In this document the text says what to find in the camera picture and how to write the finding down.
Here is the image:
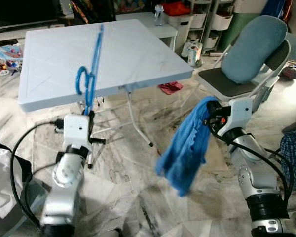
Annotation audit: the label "blue hanging cloth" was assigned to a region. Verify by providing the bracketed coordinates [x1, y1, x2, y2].
[260, 0, 288, 19]

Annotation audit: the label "shelf rack with white bins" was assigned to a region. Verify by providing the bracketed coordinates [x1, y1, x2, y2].
[187, 0, 238, 51]

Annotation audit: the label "blue plaid garment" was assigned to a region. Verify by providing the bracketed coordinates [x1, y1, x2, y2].
[279, 124, 296, 189]

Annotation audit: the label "white folding chair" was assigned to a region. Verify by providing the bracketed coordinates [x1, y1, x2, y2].
[195, 30, 293, 115]

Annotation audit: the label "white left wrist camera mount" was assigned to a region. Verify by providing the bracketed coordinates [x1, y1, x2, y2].
[63, 114, 92, 147]

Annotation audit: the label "crumpled red cloth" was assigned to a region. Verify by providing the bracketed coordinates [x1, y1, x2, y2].
[158, 81, 184, 95]

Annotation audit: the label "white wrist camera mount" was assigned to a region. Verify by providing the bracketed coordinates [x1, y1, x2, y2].
[227, 97, 253, 135]
[63, 114, 92, 147]

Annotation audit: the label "blue grey seat cushion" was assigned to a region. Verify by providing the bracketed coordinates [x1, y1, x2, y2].
[221, 15, 289, 85]

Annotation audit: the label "colourful floor toys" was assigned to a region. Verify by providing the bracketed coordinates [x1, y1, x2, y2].
[0, 43, 24, 78]

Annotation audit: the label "dark purple bag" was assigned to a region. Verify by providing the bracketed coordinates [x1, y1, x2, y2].
[280, 66, 296, 80]

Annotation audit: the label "folded red cloth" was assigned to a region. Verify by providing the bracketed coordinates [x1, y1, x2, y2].
[162, 1, 192, 17]

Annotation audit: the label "black television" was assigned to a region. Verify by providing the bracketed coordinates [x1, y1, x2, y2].
[0, 0, 60, 29]

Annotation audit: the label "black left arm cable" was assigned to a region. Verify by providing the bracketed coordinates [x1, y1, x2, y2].
[10, 120, 65, 230]

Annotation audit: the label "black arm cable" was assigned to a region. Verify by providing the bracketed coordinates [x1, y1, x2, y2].
[10, 120, 65, 230]
[209, 118, 294, 205]

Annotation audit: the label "blue plastic hanger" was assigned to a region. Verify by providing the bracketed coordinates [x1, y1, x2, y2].
[75, 23, 105, 119]

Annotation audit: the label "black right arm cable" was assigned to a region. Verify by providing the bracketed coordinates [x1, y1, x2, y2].
[209, 118, 294, 205]

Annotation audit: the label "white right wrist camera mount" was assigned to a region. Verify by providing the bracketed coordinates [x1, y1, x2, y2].
[227, 97, 253, 135]

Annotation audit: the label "clear water bottle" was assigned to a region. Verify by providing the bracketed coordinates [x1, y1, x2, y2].
[154, 4, 165, 27]

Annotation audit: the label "white plastic bag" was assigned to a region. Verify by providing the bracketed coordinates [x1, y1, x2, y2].
[181, 40, 204, 68]

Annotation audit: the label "low white side table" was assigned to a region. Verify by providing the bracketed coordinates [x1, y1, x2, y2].
[115, 12, 179, 52]

